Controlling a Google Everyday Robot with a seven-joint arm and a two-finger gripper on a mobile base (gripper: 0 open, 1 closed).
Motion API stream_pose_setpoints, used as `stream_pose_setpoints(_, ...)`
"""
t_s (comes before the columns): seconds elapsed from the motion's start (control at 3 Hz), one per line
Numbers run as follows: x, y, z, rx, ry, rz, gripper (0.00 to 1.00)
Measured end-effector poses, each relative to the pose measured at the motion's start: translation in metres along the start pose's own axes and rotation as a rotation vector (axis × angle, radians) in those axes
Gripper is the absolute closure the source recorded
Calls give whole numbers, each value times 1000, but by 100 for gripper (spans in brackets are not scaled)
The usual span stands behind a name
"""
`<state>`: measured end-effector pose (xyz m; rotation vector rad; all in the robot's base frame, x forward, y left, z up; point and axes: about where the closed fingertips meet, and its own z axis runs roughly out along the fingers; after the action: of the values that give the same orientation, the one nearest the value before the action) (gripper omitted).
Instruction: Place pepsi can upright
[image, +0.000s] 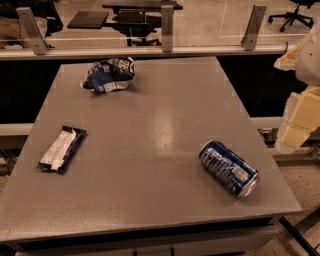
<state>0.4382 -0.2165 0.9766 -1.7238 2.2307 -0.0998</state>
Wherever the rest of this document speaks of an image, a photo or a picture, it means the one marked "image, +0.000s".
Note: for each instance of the middle metal barrier bracket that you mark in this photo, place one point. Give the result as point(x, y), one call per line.
point(167, 28)

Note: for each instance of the white horizontal rail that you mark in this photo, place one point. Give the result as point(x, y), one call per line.
point(142, 52)

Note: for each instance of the black desk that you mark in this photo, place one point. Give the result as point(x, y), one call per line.
point(140, 4)

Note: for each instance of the crumpled blue chip bag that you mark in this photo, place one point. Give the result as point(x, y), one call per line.
point(109, 75)

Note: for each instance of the blue white snack bar wrapper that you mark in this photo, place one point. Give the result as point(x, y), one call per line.
point(59, 154)

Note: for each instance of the grey table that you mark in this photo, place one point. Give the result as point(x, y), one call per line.
point(137, 171)

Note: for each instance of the black office chair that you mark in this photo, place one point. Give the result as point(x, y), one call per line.
point(136, 26)

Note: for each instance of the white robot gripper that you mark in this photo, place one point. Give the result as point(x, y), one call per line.
point(310, 60)

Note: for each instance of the left metal barrier bracket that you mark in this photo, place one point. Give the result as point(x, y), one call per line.
point(35, 28)

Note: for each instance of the blue pepsi can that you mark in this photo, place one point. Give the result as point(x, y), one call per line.
point(229, 168)

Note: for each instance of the black rolling chair base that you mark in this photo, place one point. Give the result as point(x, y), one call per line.
point(291, 17)

